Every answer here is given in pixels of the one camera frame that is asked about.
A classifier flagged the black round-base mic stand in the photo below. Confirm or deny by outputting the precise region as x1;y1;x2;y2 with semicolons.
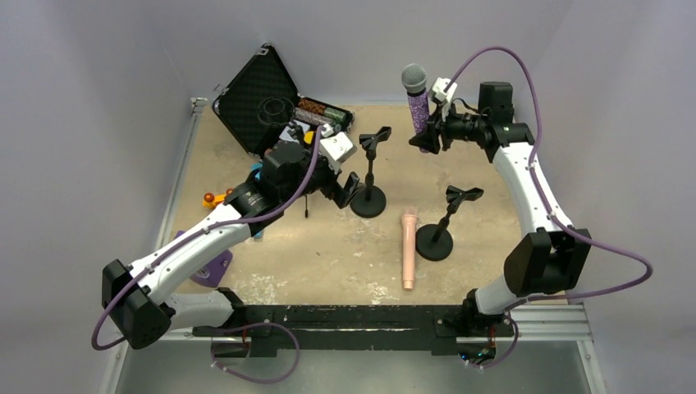
350;126;392;218

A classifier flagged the purple glitter microphone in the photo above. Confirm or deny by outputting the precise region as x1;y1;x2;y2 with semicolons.
401;63;429;135

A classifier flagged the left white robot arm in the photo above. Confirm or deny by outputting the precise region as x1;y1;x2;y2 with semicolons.
99;134;359;349

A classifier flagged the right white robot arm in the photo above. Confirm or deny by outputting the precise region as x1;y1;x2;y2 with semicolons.
408;78;591;331

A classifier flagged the white playing card deck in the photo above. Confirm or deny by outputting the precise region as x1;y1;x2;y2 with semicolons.
279;121;310;144

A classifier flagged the blue microphone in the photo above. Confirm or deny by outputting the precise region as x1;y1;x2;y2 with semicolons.
250;163;272;241

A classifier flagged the pink microphone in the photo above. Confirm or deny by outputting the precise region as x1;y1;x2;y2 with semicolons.
401;208;419;291

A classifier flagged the black poker chip case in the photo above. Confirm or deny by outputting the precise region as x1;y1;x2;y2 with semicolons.
213;43;355;158

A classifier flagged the orange toy vehicle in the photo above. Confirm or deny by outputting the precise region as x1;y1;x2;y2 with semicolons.
202;188;233;209

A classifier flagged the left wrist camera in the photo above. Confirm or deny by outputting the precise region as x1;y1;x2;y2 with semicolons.
317;124;357;173

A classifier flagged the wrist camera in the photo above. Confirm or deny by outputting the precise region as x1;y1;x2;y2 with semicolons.
317;124;357;173
428;77;458;121

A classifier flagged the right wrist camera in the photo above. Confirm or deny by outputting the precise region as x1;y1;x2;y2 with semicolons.
428;77;458;121

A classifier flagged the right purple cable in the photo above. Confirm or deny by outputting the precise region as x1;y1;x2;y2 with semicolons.
443;46;653;304

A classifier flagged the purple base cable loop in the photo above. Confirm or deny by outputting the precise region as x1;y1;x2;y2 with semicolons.
209;323;301;385

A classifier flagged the left side aluminium rail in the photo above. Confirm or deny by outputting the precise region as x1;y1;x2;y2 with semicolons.
147;97;208;257

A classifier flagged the aluminium frame rail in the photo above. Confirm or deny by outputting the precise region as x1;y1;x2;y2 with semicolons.
112;303;593;342

